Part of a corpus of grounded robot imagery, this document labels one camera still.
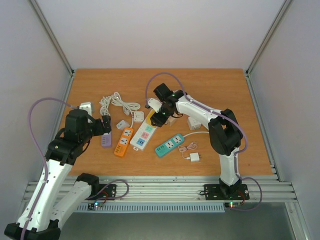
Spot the beige cube socket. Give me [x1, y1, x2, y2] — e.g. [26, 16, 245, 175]
[165, 116, 177, 127]

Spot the yellow cube socket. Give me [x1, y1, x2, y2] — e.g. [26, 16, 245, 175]
[146, 115, 152, 125]

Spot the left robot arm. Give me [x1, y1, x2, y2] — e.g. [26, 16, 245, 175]
[4, 109, 111, 240]

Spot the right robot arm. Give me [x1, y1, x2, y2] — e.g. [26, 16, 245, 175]
[146, 83, 244, 199]

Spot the purple power strip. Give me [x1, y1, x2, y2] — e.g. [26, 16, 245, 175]
[101, 132, 113, 148]

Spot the white flat adapter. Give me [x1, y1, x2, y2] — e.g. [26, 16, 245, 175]
[133, 111, 145, 123]

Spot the small white USB charger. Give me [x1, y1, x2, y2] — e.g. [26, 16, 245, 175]
[116, 120, 130, 131]

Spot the long white power strip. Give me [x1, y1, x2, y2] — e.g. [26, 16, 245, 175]
[130, 110, 157, 151]

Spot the teal power strip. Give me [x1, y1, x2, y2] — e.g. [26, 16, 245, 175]
[155, 133, 185, 158]

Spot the orange power strip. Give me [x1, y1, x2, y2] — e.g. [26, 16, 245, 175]
[114, 127, 134, 158]

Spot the white cube socket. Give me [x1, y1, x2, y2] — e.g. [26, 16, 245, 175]
[187, 116, 202, 131]

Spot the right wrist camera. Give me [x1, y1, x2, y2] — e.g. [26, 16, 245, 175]
[145, 98, 162, 113]

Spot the white cable of purple strip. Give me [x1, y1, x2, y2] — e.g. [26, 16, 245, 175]
[99, 94, 113, 118]

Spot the white cable of orange strip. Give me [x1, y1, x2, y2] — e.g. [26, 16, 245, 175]
[109, 91, 142, 128]

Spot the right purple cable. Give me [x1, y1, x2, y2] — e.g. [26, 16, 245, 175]
[145, 72, 263, 212]

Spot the white charger with pink cable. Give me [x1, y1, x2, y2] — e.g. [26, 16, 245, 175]
[178, 141, 200, 162]

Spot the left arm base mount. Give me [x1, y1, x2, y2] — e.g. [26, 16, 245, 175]
[95, 184, 117, 201]

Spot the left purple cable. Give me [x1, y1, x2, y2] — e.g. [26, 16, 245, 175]
[19, 97, 81, 240]

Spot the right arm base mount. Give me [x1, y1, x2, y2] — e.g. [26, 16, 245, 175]
[203, 184, 250, 201]

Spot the grey slotted cable duct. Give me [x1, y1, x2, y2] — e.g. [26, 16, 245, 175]
[75, 202, 225, 214]

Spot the aluminium rail frame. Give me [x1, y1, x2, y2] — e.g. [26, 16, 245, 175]
[22, 174, 298, 204]

